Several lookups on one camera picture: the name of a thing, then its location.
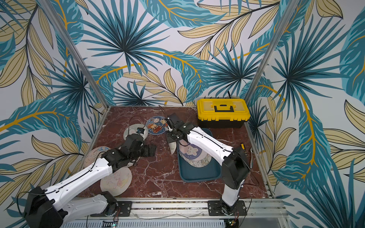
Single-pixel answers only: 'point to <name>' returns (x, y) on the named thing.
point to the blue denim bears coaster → (157, 125)
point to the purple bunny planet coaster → (190, 151)
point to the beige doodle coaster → (93, 154)
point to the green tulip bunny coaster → (197, 163)
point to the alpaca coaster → (173, 146)
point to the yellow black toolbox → (222, 113)
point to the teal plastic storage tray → (189, 173)
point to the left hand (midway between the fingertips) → (148, 147)
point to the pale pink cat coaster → (118, 183)
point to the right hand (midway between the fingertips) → (169, 135)
